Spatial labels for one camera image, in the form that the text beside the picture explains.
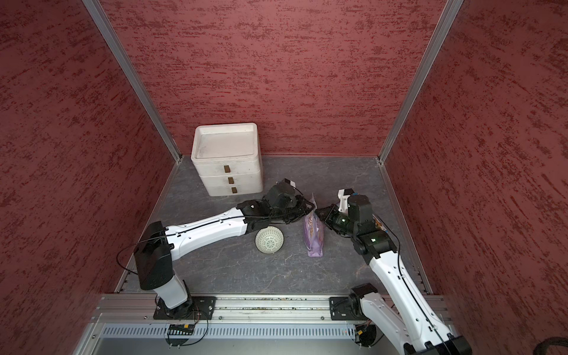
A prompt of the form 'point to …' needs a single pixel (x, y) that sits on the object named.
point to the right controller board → (365, 334)
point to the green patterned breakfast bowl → (269, 239)
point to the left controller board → (181, 329)
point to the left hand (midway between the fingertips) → (313, 211)
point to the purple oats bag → (313, 231)
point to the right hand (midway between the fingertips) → (313, 215)
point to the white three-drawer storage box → (226, 157)
